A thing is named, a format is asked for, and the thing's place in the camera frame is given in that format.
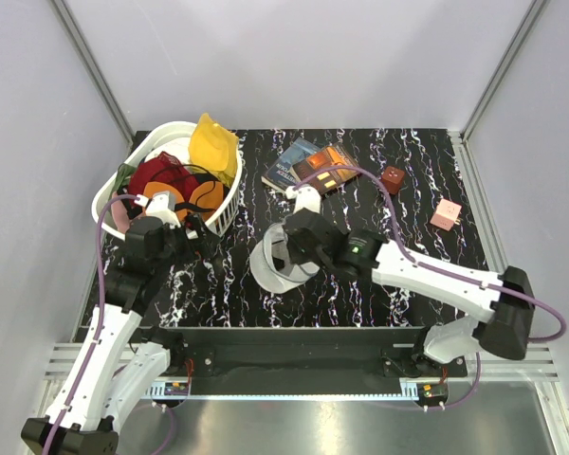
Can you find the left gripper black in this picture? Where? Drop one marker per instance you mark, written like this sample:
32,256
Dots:
193,246

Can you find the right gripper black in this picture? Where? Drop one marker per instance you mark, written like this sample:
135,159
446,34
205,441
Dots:
300,258

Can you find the white mesh laundry bag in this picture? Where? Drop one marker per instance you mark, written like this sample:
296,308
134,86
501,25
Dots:
271,265

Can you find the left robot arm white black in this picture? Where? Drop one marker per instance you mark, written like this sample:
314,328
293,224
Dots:
98,395

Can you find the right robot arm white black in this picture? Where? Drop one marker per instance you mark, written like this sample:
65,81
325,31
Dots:
498,308

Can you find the orange black bra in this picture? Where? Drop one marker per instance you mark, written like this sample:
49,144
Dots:
200,193

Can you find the dark red bra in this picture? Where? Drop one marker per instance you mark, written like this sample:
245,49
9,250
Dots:
166,171

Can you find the yellow bra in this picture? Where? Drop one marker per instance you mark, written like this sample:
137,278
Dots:
214,148

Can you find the white plastic laundry basket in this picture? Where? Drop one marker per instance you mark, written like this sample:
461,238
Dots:
221,220

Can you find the blue paperback book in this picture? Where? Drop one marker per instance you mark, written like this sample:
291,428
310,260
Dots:
278,176

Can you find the pink garment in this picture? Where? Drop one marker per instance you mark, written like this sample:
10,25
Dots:
123,213

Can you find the orange dark paperback book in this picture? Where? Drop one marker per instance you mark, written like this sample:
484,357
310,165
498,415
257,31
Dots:
330,156

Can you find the dark red cube adapter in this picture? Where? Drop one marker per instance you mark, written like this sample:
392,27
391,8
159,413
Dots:
392,179

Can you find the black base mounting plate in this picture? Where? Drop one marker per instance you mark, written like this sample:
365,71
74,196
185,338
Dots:
298,363

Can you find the pink cube adapter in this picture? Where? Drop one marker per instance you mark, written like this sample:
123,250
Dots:
446,214

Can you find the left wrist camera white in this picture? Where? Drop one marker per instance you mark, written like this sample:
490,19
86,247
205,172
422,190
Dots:
161,206

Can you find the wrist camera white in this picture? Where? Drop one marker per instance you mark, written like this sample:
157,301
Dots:
305,197
161,206

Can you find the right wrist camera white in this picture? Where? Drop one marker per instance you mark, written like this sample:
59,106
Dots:
305,197

